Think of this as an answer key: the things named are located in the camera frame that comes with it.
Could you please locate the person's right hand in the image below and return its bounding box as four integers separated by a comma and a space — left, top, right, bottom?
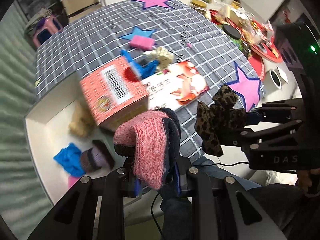
297, 169, 320, 198

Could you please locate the floral print tissue pack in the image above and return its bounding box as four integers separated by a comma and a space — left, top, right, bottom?
141, 60, 209, 112

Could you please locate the beige sock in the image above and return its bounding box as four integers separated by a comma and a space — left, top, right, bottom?
69, 102, 94, 138

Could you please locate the red round mat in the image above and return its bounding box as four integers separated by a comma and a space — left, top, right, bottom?
247, 55, 265, 80

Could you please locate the purple brown striped knit sock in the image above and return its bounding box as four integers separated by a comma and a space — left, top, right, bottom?
80, 140, 115, 172

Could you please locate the jar with gold lid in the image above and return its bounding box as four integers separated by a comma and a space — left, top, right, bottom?
189, 0, 208, 12

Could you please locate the pink fluffy cloth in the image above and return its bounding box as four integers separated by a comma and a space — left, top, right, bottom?
68, 176, 80, 190

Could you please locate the pile of folded clothes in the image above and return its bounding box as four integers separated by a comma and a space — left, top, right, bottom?
26, 9, 54, 30

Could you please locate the pink plastic stool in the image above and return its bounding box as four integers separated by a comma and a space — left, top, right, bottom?
32, 15, 63, 48

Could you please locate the black cable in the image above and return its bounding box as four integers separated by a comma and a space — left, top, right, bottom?
151, 189, 167, 240
192, 162, 251, 168

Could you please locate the black round disc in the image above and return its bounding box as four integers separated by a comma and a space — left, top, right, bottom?
222, 24, 242, 40

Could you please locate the green pleated curtain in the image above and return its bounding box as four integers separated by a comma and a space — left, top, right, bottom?
0, 30, 63, 218

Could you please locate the white storage box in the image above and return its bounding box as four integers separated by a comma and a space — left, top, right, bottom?
24, 74, 163, 227

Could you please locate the pink sponge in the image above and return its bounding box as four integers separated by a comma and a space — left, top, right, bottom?
129, 35, 153, 51

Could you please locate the blue glove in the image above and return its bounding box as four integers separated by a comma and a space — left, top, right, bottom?
121, 49, 159, 79
53, 143, 85, 177

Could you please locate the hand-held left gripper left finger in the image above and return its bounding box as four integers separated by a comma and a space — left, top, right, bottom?
27, 167, 143, 240

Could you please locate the leopard print scrunchie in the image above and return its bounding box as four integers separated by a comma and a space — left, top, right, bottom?
195, 84, 247, 157

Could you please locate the white box with round hole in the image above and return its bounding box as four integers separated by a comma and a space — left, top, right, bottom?
269, 66, 289, 89

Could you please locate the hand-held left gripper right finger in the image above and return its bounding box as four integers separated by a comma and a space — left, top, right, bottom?
174, 156, 288, 240

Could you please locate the checkered star print tablecloth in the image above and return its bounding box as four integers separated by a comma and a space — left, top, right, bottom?
34, 0, 264, 160

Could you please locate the cream polka dot scrunchie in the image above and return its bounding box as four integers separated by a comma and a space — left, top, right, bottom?
142, 46, 174, 69

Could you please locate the red cardboard box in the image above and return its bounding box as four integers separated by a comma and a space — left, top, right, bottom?
79, 56, 150, 132

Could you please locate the person's leg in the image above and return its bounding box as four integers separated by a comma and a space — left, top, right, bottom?
160, 155, 260, 240

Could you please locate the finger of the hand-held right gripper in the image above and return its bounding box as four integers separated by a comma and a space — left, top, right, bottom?
244, 99, 304, 126
220, 120, 304, 153

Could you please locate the pink and navy sock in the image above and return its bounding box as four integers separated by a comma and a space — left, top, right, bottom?
113, 107, 180, 190

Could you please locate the person's dark clothing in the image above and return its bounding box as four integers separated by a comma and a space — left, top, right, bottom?
247, 182, 320, 240

